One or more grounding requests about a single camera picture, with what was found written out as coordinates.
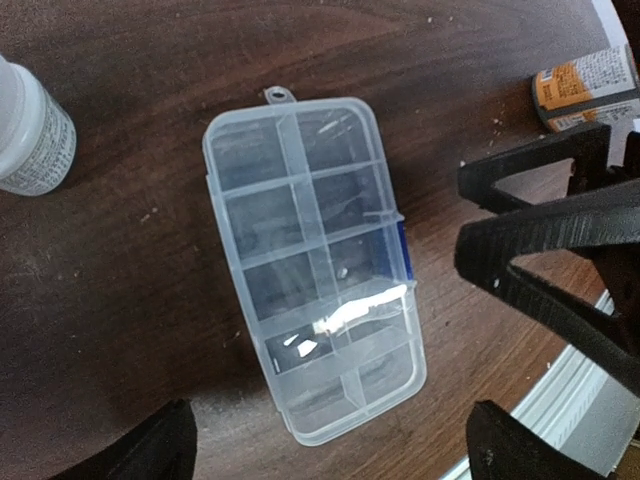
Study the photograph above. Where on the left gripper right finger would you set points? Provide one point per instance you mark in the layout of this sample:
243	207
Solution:
500	447

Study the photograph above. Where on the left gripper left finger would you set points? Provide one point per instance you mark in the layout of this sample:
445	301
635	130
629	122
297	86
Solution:
162	447

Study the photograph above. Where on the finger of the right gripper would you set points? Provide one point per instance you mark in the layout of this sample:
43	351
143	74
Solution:
587	145
607	217

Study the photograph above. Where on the grey capped orange label bottle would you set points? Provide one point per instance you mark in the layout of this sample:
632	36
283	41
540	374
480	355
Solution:
599	87

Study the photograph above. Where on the clear plastic pill organizer box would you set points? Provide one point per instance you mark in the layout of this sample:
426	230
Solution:
317	252

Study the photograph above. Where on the small white pill bottle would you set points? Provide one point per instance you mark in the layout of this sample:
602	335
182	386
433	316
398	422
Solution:
38	137

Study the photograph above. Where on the front aluminium rail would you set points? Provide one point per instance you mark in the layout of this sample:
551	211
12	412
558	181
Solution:
581	411

